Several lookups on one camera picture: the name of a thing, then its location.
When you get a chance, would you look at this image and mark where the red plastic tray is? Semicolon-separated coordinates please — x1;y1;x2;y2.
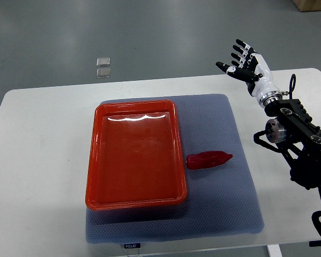
85;100;188;211

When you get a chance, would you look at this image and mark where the black cable loop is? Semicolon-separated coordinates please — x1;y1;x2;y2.
281;74;297;101

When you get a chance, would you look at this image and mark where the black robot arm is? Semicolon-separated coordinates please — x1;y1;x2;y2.
253;99;321;202

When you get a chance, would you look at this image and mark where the black mat label tag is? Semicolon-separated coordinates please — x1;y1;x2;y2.
124;243;141;249

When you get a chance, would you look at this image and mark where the blue-grey mesh mat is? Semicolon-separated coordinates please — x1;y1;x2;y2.
86;94;264;244

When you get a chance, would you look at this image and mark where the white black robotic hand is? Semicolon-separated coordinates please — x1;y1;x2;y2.
216;39;282;108

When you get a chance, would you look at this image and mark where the cardboard box corner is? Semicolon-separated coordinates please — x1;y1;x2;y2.
293;0;321;12

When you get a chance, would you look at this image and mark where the white table leg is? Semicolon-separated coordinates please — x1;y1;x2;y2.
266;244;282;257

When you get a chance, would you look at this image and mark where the dark label under table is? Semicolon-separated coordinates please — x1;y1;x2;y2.
309;240;321;247

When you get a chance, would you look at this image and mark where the upper metal floor plate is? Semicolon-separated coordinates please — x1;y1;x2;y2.
96;57;110;67

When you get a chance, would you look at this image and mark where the red pepper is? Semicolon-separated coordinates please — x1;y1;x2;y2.
185;151;233;170

